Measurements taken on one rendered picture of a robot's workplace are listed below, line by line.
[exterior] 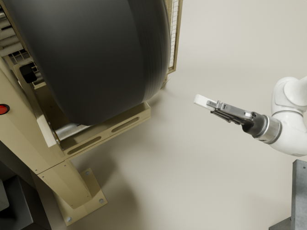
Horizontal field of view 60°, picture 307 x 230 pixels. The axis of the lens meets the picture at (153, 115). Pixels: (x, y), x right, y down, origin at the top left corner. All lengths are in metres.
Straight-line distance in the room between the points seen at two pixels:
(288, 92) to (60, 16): 0.76
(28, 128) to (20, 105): 0.12
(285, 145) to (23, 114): 0.83
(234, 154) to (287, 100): 0.99
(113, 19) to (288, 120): 0.67
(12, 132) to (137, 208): 1.01
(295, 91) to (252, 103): 1.21
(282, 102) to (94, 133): 0.66
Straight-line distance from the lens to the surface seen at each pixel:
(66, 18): 0.54
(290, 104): 1.02
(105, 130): 0.96
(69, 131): 0.93
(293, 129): 0.98
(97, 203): 1.76
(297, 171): 1.25
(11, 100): 0.85
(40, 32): 0.55
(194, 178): 1.81
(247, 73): 2.39
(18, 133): 0.97
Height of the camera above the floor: 1.69
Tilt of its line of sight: 57 degrees down
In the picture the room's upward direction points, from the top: straight up
